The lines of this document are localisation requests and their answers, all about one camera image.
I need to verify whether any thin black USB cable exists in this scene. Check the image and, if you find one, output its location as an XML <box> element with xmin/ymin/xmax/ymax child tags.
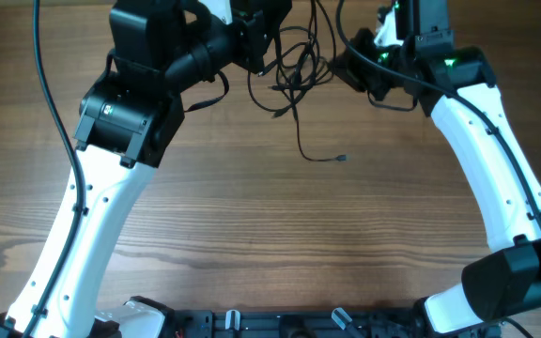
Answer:
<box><xmin>246</xmin><ymin>0</ymin><xmax>348</xmax><ymax>163</ymax></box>

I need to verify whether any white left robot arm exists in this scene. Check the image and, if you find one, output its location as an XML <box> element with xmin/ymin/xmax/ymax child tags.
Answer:
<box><xmin>0</xmin><ymin>1</ymin><xmax>292</xmax><ymax>337</ymax></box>

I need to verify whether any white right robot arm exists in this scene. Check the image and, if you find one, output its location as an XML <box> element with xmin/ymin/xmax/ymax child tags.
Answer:
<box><xmin>337</xmin><ymin>1</ymin><xmax>541</xmax><ymax>337</ymax></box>

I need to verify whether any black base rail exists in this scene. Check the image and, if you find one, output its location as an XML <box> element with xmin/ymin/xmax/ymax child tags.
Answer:
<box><xmin>165</xmin><ymin>308</ymin><xmax>424</xmax><ymax>338</ymax></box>

